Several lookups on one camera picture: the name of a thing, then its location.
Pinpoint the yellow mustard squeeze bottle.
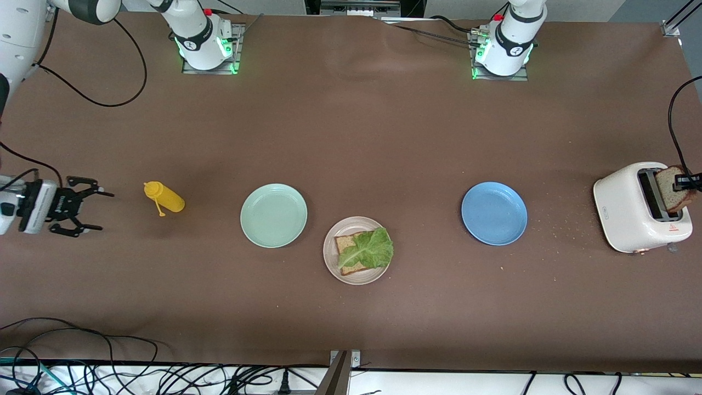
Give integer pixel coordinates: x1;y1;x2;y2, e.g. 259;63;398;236
144;181;186;217

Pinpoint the black base power cable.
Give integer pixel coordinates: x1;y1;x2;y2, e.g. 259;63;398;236
384;15;480;46

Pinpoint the brown bread slice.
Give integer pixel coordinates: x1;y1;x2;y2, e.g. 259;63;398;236
655;165;698;213
336;233;391;276

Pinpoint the white toaster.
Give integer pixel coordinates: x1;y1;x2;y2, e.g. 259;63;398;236
593;161;693;256

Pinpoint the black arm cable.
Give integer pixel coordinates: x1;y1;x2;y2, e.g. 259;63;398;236
0;8;148;193
667;76;702;177

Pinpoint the blue plate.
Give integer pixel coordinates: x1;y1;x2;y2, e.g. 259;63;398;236
461;182;528;246

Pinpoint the teal cable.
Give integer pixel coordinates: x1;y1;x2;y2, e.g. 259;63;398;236
0;357;75;395

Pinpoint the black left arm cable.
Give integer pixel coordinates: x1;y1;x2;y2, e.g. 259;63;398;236
667;76;702;177

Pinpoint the beige plate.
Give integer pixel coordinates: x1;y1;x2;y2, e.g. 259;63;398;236
322;216;393;285

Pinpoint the long black looped cable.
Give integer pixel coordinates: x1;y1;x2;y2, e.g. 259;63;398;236
0;317;160;395

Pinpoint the grey metal table bracket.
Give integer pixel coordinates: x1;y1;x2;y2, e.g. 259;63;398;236
315;350;361;395

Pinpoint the mint green plate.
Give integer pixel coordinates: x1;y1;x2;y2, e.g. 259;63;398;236
240;183;308;249

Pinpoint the grey power strip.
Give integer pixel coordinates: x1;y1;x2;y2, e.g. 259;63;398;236
320;0;402;17

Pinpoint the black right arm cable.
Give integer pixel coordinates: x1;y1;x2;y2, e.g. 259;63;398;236
0;8;148;193

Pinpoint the green lettuce leaf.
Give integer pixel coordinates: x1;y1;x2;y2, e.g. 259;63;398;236
338;227;394;269

